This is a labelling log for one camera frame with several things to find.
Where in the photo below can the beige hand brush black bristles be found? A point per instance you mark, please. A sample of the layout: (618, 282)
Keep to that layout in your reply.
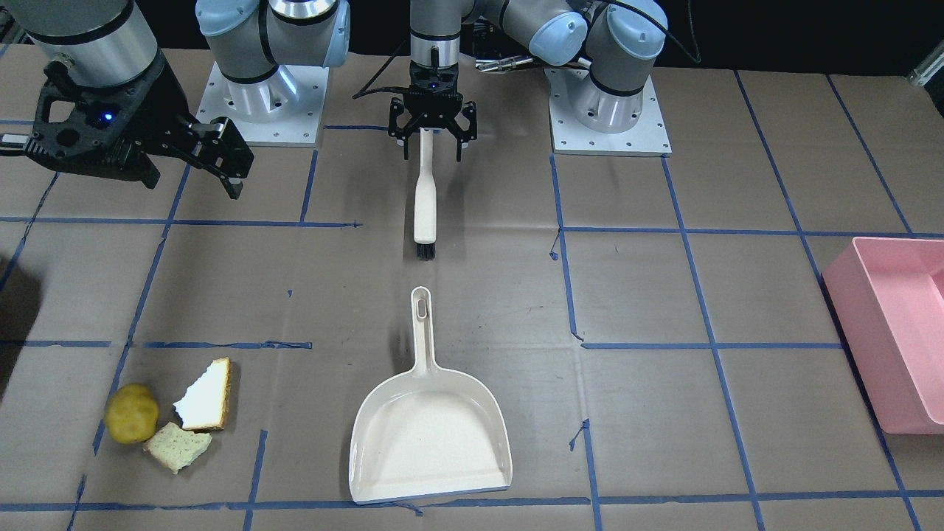
(424, 227)

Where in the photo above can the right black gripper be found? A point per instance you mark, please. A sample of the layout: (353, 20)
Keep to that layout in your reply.
(164, 101)

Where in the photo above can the green-speckled bread piece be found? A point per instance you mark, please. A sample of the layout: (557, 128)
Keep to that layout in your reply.
(175, 448)

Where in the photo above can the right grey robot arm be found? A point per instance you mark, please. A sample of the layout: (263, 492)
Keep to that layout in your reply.
(112, 42)

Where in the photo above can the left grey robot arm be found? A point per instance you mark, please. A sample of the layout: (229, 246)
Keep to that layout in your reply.
(598, 55)

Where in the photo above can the yellow potato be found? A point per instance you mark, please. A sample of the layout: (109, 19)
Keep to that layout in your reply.
(131, 414)

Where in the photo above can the beige plastic dustpan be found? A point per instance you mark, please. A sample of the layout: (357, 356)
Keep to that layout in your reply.
(429, 431)

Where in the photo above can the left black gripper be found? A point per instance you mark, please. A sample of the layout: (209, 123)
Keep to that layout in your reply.
(402, 122)

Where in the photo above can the white bread slice piece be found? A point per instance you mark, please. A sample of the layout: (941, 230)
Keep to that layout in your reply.
(205, 403)

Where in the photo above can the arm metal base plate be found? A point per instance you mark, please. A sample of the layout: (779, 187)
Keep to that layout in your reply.
(588, 122)
(283, 111)

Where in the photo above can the pink plastic bin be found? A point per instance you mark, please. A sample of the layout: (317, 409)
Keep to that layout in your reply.
(887, 293)

